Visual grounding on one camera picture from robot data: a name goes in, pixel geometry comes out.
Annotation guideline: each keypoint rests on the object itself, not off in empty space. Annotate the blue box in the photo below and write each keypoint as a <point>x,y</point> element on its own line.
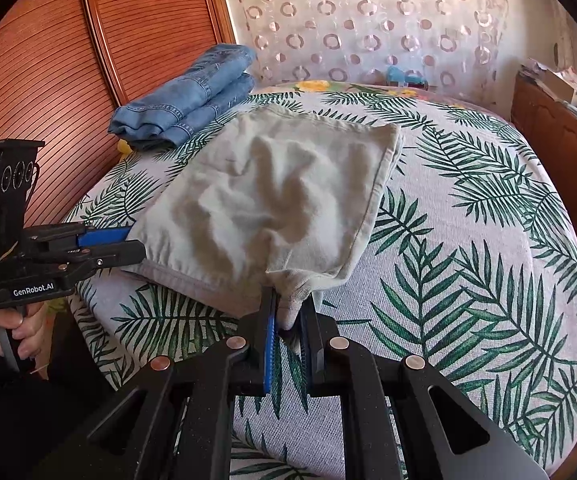
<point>403,77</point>

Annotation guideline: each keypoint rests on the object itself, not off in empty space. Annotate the grey pants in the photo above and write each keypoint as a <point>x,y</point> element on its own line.
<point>268,200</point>

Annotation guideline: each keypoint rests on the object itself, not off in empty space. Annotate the folded blue jeans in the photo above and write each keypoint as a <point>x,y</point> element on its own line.
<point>188,95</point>

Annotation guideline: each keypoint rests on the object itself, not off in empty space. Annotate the floral bed blanket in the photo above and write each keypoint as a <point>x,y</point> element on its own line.
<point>318,86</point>

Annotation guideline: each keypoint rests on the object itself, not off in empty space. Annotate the person's dark clothing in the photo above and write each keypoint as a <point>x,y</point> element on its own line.
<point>18,420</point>

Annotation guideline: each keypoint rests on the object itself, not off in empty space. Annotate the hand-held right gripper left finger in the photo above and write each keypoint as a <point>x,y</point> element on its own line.
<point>270,355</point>

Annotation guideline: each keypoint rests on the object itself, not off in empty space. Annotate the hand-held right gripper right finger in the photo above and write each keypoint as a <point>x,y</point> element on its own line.
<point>311,350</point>

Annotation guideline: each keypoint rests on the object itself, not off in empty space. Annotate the person's left hand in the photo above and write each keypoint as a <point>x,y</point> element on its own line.
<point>28,330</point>

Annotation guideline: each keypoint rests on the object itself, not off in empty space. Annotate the circle pattern sheer curtain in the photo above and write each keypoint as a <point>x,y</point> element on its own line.
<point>368,20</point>

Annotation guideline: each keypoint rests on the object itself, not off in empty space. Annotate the wooden slatted wardrobe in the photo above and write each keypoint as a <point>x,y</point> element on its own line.
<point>68,70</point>

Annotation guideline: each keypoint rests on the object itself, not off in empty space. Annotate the yellow cloth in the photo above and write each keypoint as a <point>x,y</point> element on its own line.
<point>124,147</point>

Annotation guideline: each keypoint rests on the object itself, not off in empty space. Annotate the leaf print bedsheet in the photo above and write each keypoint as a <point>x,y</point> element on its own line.
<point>458,240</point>

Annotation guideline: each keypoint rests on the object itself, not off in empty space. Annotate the wooden side cabinet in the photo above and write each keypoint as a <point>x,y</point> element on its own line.
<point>558,145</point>

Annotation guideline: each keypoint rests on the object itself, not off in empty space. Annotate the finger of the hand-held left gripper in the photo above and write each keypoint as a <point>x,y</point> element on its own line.
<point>118,255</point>
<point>103,236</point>

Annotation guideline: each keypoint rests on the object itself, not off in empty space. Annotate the cardboard box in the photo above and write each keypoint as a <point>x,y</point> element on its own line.
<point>566,85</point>

